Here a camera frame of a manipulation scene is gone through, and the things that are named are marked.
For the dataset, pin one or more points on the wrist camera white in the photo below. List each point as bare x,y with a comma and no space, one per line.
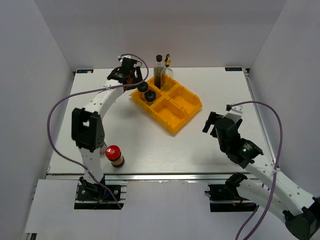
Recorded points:
234,113
120,59

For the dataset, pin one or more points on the left xdof label sticker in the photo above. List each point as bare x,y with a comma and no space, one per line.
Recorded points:
84,71

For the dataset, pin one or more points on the right xdof label sticker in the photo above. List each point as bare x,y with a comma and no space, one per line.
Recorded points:
233,69

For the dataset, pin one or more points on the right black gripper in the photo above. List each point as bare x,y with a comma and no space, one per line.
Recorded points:
212,117

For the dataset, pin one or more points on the grey-lid small spice jar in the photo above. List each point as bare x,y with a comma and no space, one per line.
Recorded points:
103,148

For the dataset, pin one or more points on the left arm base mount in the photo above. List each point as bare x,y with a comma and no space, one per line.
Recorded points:
92,196

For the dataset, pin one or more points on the black-cap white spice jar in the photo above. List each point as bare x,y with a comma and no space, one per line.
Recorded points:
150,97

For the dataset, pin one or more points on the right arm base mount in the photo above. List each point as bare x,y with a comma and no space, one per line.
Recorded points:
224,198

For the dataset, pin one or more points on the clear oil bottle gold spout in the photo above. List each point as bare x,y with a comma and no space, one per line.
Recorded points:
166,76

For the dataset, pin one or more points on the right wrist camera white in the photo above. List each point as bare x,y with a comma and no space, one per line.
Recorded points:
234,113

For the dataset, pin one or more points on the dark sauce bottle black cap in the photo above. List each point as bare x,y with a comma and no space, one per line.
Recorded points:
157,70

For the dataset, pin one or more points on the yellow four-compartment bin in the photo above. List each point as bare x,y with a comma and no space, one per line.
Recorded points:
173,108

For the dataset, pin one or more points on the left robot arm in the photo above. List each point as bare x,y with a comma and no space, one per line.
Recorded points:
87,123

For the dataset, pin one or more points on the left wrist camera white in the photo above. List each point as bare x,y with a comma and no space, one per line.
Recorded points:
120,59

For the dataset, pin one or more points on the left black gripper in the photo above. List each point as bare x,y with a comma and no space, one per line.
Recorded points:
138,79

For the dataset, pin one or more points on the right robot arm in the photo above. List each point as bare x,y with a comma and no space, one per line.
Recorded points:
298,209

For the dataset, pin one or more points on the xdof label sticker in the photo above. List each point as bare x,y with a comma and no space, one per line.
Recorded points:
84,71
233,69

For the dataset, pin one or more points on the red-lid spice jar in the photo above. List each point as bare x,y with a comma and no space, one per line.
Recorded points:
114,155

